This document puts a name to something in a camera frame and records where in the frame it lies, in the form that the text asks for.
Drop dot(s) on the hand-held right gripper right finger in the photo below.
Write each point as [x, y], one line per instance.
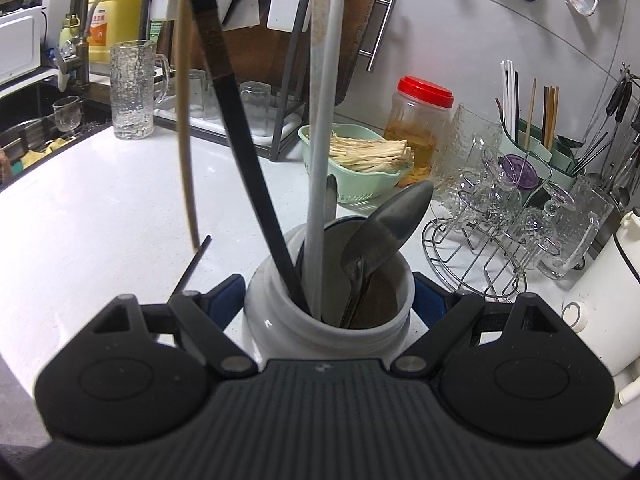
[430, 302]

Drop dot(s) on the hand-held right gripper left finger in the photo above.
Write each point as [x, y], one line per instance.
[227, 300]

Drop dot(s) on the stainless steel spoon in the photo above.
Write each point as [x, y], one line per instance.
[395, 220]
[332, 195]

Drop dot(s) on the white ceramic mug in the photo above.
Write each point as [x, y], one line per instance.
[325, 342]

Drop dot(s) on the white chopstick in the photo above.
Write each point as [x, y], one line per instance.
[325, 135]

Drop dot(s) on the brown wooden chopstick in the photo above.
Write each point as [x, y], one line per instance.
[184, 110]

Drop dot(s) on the ivory chopstick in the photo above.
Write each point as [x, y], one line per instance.
[320, 10]

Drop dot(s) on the row of hanging kitchen utensils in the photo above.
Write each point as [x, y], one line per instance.
[615, 125]

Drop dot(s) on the set of stemmed glasses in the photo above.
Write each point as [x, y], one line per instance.
[500, 210]

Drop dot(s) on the green plastic basket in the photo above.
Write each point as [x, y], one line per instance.
[365, 187]

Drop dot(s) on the purple round lid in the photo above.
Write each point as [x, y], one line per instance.
[517, 170]

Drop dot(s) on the bundle of dried beige strips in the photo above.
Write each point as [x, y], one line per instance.
[370, 155]

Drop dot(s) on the textured glass pitcher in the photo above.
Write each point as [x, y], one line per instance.
[467, 145]
[580, 230]
[132, 95]

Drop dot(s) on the red-lidded plastic jar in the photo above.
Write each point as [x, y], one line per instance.
[417, 130]

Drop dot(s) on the white electric cooker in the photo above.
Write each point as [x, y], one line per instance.
[610, 300]

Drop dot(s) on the green utensil holder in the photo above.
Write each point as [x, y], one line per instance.
[560, 160]

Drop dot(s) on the small clear glass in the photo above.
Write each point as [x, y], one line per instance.
[197, 92]
[255, 107]
[212, 102]

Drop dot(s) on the steel ladle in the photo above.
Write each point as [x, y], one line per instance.
[570, 141]

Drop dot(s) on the small white patterned cup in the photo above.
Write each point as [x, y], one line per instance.
[630, 390]

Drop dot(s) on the bundle of assorted chopsticks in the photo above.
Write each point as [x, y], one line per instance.
[515, 100]

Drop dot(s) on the black kitchen sink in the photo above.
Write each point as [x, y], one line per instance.
[95, 115]

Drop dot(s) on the yellow cloth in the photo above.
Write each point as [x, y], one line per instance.
[45, 152]

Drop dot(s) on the clear wine glass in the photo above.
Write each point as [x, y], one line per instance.
[67, 112]

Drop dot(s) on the black sink drain rack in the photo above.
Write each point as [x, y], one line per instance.
[30, 142]

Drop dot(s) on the wooden cutting board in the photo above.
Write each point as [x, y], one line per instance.
[360, 20]

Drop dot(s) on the dark tall kitchen faucet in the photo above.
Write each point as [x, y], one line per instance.
[80, 35]

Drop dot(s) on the yellow detergent jug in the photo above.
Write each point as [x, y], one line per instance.
[117, 15]

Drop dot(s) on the small pale green bottle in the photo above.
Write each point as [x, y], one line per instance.
[69, 35]

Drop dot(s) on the chrome curved faucet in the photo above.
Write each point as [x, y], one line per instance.
[100, 2]

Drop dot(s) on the white countertop appliance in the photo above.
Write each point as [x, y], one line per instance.
[20, 45]

